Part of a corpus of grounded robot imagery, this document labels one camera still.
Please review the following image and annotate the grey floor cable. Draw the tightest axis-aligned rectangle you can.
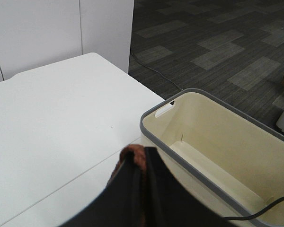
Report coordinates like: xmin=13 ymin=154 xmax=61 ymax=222
xmin=130 ymin=48 xmax=184 ymax=92

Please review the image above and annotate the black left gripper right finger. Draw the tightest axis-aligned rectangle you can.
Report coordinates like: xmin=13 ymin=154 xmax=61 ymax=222
xmin=144 ymin=147 xmax=232 ymax=227

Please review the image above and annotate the brown towel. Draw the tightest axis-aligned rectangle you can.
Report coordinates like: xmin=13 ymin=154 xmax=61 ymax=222
xmin=106 ymin=144 xmax=147 ymax=227

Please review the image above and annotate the beige basket grey rim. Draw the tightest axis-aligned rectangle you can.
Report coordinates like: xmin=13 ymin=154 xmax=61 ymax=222
xmin=140 ymin=88 xmax=284 ymax=217

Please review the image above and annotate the black cable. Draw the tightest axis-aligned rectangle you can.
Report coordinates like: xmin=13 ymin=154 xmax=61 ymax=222
xmin=223 ymin=195 xmax=284 ymax=221

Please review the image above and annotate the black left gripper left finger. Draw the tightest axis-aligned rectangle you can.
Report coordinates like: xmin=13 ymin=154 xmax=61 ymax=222
xmin=61 ymin=152 xmax=145 ymax=227

